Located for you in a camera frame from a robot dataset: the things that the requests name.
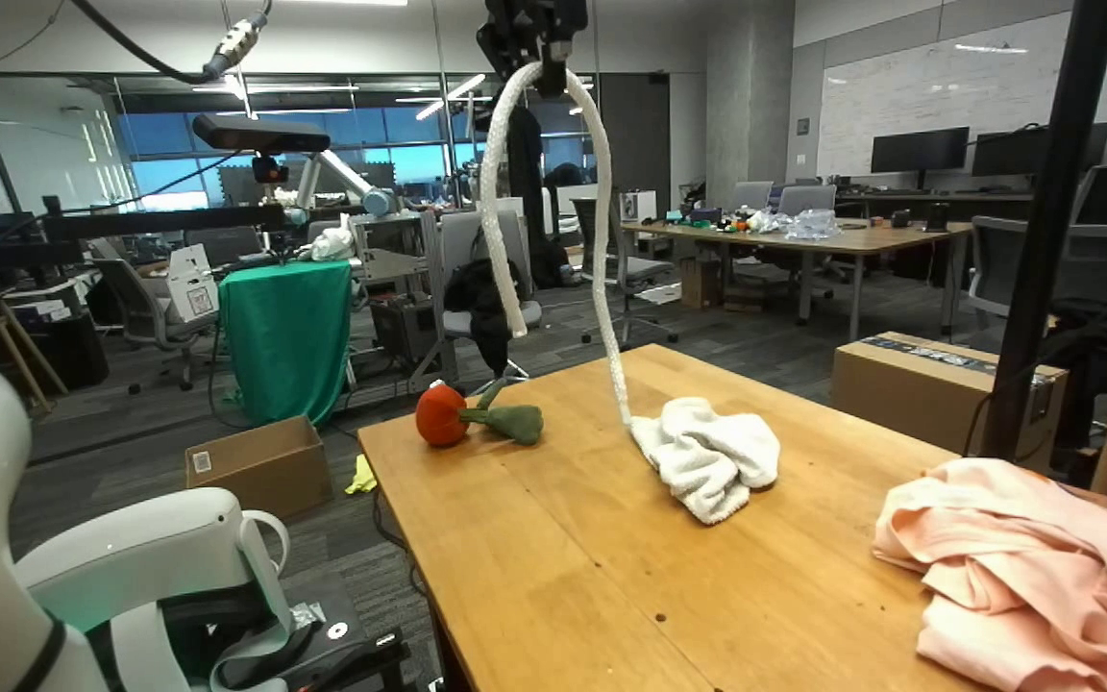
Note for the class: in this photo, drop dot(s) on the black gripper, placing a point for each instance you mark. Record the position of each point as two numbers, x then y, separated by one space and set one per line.
530 23

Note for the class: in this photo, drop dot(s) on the red radish plush green leaves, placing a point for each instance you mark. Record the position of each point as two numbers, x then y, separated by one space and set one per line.
451 415

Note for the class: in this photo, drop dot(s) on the pale peach shirt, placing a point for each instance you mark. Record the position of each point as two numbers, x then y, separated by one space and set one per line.
1040 579

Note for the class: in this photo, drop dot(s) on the grey office chair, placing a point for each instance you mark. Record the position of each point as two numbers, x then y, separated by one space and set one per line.
598 237

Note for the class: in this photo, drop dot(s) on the long wooden office desk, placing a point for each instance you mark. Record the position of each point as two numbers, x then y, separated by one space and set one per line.
835 239

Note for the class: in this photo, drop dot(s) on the green draped cloth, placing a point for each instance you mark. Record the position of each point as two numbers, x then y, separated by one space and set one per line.
287 338

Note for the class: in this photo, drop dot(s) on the black computer monitor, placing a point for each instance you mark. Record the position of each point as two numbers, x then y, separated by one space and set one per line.
921 152
1029 152

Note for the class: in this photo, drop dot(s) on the white towel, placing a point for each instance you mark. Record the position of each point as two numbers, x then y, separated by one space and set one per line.
708 456

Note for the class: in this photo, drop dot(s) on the white chair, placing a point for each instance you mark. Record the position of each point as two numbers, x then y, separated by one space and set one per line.
193 287

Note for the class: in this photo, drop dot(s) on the yellow item on floor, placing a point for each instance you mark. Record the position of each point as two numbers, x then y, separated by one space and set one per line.
364 476

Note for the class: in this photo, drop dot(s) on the cardboard box with striped tape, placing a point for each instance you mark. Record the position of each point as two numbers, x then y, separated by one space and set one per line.
911 390

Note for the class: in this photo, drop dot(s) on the small open cardboard box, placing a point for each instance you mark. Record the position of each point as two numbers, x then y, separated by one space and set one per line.
266 471

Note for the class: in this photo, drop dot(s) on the stand pole with square base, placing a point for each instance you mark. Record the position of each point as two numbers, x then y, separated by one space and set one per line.
1040 215

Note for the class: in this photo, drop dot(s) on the black case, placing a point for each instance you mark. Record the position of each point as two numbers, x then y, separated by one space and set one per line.
58 338

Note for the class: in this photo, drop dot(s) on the dark mesh office chair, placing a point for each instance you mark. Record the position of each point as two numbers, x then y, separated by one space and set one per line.
1094 264

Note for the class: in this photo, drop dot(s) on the wall whiteboard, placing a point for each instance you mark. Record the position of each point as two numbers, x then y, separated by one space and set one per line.
911 88

